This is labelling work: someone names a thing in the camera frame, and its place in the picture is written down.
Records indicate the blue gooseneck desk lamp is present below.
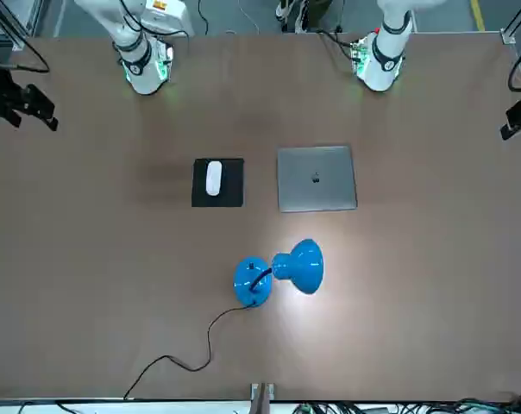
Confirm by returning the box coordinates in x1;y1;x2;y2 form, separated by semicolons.
233;238;325;310

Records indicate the small circuit board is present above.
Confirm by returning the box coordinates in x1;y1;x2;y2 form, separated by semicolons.
349;37;372;72
158;41;176;83

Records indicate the white control box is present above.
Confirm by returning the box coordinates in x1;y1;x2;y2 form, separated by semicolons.
137;0;196;38

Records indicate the white computer mouse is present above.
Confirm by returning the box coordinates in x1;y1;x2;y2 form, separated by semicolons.
205;160;223;197

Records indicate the black mouse pad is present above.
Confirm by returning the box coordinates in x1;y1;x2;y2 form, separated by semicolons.
191;157;246;208

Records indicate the silver closed laptop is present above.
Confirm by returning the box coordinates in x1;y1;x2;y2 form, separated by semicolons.
276;145;358;213

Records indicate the person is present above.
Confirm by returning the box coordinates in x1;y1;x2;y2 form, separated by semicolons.
275;0;336;34

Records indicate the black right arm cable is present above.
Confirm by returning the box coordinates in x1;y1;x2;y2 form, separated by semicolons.
0;0;154;74

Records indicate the black lamp power cord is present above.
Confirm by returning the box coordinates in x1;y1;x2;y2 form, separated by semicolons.
122;301;255;400

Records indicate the black floor cable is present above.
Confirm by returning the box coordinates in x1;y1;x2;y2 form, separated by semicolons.
17;400;78;414

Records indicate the tangled black cable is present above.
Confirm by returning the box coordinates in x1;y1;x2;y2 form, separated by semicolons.
320;391;521;414

